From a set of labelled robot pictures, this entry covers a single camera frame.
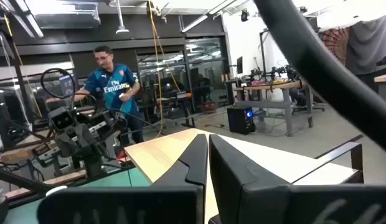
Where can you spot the person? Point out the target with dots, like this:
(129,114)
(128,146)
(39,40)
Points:
(113,90)

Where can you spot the black computer tower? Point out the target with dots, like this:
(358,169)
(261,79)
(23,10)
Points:
(239,121)

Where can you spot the grey hanging cloth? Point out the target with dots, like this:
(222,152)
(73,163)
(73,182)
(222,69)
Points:
(367,43)

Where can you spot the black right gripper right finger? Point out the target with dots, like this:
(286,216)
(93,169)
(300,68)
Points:
(258,202)

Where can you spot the wooden workbench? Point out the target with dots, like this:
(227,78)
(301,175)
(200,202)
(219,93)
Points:
(21,154)

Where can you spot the black ceiling spot lamp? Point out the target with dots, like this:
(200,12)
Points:
(244,15)

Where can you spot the black background robot arm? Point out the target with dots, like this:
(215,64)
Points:
(275,73)

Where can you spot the green table mat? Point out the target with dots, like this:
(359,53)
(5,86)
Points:
(140,179)

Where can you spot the dark orange mandala tapestry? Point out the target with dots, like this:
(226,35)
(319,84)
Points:
(337,40)

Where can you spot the wooden shelf with black frame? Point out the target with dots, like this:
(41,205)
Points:
(162,155)

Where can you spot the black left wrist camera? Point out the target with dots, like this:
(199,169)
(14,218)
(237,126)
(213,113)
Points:
(60,119)

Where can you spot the white ceiling light strip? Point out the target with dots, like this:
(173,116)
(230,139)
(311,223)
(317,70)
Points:
(194,23)

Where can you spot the wood-topped metal workbench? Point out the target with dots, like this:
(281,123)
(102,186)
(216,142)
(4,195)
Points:
(267,86)

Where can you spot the white ceiling lamp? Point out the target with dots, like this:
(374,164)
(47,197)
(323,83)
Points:
(122,30)

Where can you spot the black computer monitor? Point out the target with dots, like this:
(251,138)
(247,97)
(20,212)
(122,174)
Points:
(239,64)

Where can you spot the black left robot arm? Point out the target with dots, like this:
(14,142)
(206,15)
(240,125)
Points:
(93,165)

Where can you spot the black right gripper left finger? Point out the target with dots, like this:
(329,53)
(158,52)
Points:
(180,202)

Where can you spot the black metal table frame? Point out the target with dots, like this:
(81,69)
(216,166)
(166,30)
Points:
(21,182)

